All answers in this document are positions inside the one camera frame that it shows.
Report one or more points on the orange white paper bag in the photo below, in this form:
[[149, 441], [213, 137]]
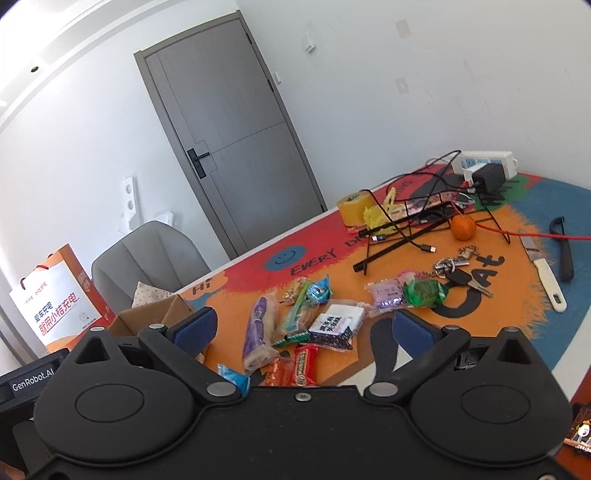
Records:
[[51, 304]]

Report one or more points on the green round snack packet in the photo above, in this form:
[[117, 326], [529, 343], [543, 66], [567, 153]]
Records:
[[422, 293]]

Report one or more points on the grey door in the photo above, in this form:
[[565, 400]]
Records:
[[221, 115]]

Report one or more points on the black white snack packet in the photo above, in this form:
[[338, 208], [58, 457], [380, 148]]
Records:
[[334, 323]]

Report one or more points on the dotted beige pillow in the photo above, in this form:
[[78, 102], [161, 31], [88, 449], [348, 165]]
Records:
[[147, 295]]

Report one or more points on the orange tangerine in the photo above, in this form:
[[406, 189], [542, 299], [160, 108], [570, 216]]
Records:
[[463, 227]]

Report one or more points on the dark printed packet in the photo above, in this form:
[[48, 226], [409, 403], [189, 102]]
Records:
[[581, 431]]

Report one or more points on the small light blue packet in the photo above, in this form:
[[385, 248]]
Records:
[[233, 376]]

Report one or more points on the blue snack packet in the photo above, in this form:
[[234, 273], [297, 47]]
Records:
[[320, 290]]

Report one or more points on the red snack bar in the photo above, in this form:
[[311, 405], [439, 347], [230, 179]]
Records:
[[305, 364]]

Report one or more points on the white hanging wall socket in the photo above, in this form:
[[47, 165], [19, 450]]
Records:
[[129, 198], [164, 218]]

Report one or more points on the purple long snack packet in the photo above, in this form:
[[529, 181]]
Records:
[[256, 332]]

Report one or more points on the green trimmed cracker packet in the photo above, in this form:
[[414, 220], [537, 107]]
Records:
[[293, 321]]

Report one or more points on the white power strip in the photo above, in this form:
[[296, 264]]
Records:
[[489, 159]]

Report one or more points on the cardboard box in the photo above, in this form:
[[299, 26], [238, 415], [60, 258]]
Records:
[[147, 318]]

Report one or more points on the black metal stand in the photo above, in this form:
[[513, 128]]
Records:
[[392, 249]]

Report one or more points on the bunch of keys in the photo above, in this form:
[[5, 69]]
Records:
[[457, 277]]

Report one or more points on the clear nut snack packet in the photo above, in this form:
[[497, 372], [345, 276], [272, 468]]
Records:
[[294, 290]]

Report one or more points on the black flat device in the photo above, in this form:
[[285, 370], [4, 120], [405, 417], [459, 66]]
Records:
[[434, 191]]

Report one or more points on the orange snack packet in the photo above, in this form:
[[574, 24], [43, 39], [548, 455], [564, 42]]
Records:
[[277, 371]]

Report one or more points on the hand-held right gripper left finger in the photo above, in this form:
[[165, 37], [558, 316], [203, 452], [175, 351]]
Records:
[[196, 331]]

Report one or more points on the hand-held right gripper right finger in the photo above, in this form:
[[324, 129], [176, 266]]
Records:
[[412, 333]]

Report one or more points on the pink purple clear packet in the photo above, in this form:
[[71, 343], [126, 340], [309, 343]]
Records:
[[388, 293]]

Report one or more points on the grey chair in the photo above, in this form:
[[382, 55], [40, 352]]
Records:
[[147, 256]]

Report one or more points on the black power adapter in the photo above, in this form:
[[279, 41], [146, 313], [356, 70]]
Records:
[[491, 177]]

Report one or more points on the green fruit snack packet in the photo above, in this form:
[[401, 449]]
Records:
[[304, 295]]

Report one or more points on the yellow tape roll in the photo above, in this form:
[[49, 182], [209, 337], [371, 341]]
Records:
[[353, 210]]

